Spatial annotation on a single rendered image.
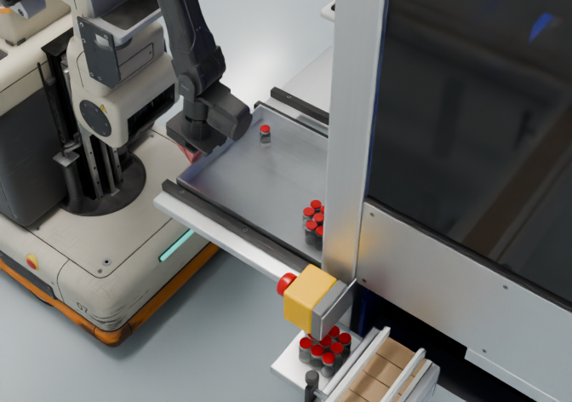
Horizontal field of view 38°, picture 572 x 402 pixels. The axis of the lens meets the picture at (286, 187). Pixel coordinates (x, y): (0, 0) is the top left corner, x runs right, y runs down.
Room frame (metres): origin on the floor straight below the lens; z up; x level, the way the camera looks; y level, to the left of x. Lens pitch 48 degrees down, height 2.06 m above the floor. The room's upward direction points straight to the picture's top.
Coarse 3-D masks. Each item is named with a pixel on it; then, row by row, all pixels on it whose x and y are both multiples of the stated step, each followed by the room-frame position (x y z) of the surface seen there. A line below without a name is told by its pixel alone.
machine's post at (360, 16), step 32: (352, 0) 0.78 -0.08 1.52; (384, 0) 0.76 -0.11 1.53; (352, 32) 0.78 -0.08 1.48; (384, 32) 0.77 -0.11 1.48; (352, 64) 0.78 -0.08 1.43; (352, 96) 0.78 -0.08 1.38; (352, 128) 0.78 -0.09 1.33; (352, 160) 0.77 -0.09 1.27; (352, 192) 0.77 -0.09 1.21; (352, 224) 0.77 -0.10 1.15; (352, 256) 0.76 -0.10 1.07; (352, 320) 0.77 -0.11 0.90
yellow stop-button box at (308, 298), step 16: (304, 272) 0.77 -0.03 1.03; (320, 272) 0.77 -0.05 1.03; (288, 288) 0.74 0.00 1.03; (304, 288) 0.74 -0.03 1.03; (320, 288) 0.74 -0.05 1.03; (336, 288) 0.74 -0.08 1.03; (288, 304) 0.72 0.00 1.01; (304, 304) 0.71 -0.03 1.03; (320, 304) 0.71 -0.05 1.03; (288, 320) 0.72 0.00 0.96; (304, 320) 0.70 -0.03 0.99; (320, 320) 0.69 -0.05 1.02
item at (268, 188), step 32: (256, 128) 1.25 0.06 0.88; (288, 128) 1.24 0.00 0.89; (224, 160) 1.15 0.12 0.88; (256, 160) 1.15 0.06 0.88; (288, 160) 1.15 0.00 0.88; (320, 160) 1.15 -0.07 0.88; (192, 192) 1.05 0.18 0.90; (224, 192) 1.07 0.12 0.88; (256, 192) 1.07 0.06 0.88; (288, 192) 1.07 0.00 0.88; (320, 192) 1.07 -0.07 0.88; (256, 224) 0.96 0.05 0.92; (288, 224) 0.99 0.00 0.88; (320, 256) 0.91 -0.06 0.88
